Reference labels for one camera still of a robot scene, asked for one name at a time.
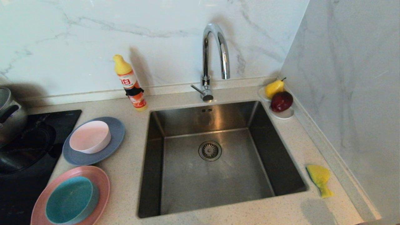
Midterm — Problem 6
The orange dish soap bottle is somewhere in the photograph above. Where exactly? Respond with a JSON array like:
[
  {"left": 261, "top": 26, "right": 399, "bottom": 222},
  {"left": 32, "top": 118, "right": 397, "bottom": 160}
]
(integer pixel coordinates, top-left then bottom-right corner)
[{"left": 113, "top": 54, "right": 148, "bottom": 112}]

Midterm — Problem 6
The stainless steel sink basin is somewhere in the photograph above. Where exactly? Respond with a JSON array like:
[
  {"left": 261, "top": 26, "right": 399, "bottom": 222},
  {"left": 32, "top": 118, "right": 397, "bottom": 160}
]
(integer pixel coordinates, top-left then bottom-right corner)
[{"left": 137, "top": 100, "right": 310, "bottom": 219}]

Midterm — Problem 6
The yellow green sponge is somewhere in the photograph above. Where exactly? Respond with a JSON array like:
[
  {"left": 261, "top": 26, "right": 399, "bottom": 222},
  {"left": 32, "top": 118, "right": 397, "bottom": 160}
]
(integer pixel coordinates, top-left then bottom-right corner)
[{"left": 306, "top": 164, "right": 334, "bottom": 198}]

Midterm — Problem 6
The round metal drain strainer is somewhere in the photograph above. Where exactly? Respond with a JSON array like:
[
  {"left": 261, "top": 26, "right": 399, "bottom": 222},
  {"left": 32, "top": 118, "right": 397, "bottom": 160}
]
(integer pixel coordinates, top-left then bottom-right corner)
[{"left": 198, "top": 140, "right": 222, "bottom": 162}]

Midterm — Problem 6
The chrome gooseneck faucet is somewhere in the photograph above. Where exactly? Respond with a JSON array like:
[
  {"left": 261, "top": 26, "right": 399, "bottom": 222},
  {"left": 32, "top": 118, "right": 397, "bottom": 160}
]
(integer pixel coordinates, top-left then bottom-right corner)
[{"left": 191, "top": 22, "right": 231, "bottom": 103}]

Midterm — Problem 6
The yellow pear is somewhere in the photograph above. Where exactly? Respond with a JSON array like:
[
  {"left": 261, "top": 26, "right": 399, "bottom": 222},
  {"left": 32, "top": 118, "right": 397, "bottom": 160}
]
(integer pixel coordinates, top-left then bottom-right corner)
[{"left": 265, "top": 77, "right": 287, "bottom": 99}]

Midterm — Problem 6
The dark red apple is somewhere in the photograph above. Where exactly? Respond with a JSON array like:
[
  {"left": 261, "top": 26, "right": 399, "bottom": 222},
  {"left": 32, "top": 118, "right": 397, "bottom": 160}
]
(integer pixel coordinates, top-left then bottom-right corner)
[{"left": 270, "top": 91, "right": 294, "bottom": 113}]

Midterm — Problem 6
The blue grey plate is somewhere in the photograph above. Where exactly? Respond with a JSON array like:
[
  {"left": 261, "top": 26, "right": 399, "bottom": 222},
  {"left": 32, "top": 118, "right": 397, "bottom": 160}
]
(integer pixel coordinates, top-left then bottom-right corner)
[{"left": 62, "top": 117, "right": 126, "bottom": 166}]

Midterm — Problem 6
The small white fruit dish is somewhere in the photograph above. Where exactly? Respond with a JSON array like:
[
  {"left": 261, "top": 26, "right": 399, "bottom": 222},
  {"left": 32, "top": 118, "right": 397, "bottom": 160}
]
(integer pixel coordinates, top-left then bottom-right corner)
[{"left": 258, "top": 86, "right": 295, "bottom": 120}]

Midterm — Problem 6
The pale pink bowl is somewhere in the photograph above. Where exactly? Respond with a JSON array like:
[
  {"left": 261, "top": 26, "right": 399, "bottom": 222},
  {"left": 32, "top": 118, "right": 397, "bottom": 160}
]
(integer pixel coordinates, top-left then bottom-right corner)
[{"left": 69, "top": 121, "right": 112, "bottom": 154}]

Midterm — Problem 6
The pink plate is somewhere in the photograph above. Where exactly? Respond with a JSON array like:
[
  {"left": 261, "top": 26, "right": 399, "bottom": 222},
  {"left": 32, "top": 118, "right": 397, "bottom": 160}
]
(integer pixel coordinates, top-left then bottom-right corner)
[{"left": 31, "top": 165, "right": 111, "bottom": 225}]

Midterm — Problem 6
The black glass cooktop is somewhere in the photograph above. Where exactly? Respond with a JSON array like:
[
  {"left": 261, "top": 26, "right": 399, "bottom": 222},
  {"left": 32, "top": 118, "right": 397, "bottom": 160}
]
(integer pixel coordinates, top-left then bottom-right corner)
[{"left": 0, "top": 109, "right": 83, "bottom": 225}]

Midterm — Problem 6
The teal bowl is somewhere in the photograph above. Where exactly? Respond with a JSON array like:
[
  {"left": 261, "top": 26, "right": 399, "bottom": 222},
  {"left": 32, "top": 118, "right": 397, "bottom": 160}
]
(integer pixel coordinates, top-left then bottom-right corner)
[{"left": 45, "top": 176, "right": 100, "bottom": 225}]

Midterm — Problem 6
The black frying pan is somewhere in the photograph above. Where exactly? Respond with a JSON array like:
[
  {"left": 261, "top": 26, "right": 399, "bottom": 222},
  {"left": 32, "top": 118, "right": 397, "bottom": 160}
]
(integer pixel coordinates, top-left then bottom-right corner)
[{"left": 0, "top": 124, "right": 57, "bottom": 175}]

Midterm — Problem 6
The stainless steel pot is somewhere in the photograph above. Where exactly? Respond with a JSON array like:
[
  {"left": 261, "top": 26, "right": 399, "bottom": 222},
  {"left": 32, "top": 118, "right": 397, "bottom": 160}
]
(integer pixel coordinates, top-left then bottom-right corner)
[{"left": 0, "top": 87, "right": 28, "bottom": 147}]

